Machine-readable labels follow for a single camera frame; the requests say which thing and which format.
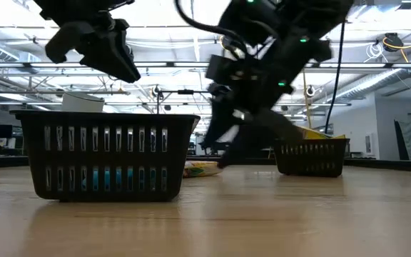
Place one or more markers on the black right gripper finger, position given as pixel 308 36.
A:
pixel 259 139
pixel 219 118

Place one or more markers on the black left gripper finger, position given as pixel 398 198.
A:
pixel 123 50
pixel 109 64

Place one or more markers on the black plastic slotted basket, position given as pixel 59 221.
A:
pixel 102 119
pixel 312 142

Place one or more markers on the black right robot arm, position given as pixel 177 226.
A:
pixel 298 18

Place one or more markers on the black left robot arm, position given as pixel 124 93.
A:
pixel 70 9

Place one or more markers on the small black hanging reel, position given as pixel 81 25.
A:
pixel 310 90

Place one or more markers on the black neighbouring station frame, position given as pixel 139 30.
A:
pixel 186 91

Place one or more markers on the small wall picture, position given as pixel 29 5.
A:
pixel 369 143

